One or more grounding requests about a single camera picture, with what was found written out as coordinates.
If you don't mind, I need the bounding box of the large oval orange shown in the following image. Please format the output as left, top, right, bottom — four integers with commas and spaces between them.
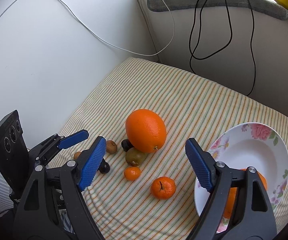
125, 109, 167, 154

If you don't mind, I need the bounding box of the small tangerine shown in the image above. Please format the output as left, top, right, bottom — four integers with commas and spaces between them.
124, 166, 142, 182

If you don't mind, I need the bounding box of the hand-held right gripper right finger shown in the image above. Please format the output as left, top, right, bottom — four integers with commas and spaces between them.
185, 138, 277, 240

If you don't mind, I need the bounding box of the blue striped cloth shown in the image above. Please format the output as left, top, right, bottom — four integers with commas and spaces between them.
59, 210, 76, 234

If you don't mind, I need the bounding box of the small brown kiwi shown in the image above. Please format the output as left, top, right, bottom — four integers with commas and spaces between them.
106, 140, 118, 154

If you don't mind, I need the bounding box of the dark plum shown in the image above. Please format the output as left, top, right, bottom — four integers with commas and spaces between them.
98, 158, 111, 174
121, 139, 134, 152

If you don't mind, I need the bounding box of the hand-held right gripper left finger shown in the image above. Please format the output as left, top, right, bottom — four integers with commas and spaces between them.
12, 136, 107, 240

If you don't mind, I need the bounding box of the round orange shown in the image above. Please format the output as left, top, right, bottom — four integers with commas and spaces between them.
221, 168, 268, 220

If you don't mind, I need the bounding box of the white cable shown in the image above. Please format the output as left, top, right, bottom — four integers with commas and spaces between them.
41, 0, 175, 57

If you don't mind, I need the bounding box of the long black cable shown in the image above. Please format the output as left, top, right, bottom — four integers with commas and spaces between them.
239, 0, 257, 97

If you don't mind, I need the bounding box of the striped blanket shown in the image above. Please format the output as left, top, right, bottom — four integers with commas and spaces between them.
48, 57, 288, 240

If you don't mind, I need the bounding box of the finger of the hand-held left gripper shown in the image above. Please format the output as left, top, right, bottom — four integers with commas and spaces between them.
29, 129, 89, 167
45, 167, 66, 188

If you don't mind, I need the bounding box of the tangerine with stem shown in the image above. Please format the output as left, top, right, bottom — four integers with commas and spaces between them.
150, 176, 176, 200

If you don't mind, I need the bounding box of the white floral plate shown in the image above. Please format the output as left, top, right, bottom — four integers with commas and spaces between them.
194, 122, 288, 234

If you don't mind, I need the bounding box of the looped black cable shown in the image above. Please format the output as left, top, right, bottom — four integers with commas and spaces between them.
189, 0, 233, 74

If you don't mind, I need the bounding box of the green kiwi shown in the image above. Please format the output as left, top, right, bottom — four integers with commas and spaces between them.
125, 147, 148, 167

